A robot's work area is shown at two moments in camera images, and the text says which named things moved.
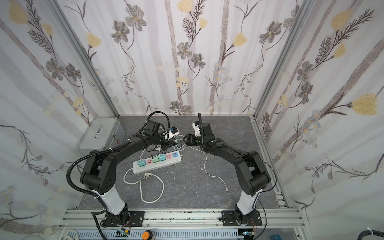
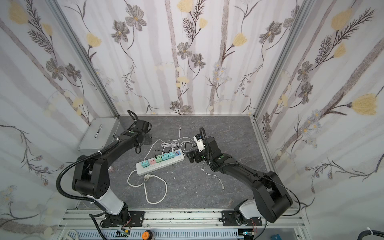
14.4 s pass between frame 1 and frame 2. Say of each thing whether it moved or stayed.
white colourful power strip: stayed
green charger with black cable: moved
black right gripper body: moved
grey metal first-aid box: stayed
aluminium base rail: stayed
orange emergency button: stayed
